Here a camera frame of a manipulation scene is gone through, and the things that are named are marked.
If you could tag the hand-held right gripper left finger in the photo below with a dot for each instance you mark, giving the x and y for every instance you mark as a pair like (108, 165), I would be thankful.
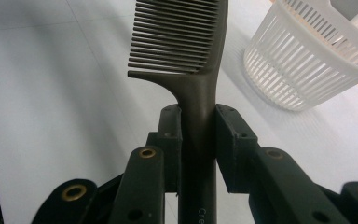
(167, 146)

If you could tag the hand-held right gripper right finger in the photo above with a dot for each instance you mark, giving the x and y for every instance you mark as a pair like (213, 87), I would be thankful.
(239, 155)

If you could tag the black comb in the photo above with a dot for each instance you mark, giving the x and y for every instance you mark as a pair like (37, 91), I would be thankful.
(195, 93)

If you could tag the white plastic basket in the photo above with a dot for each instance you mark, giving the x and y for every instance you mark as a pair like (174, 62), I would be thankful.
(301, 62)

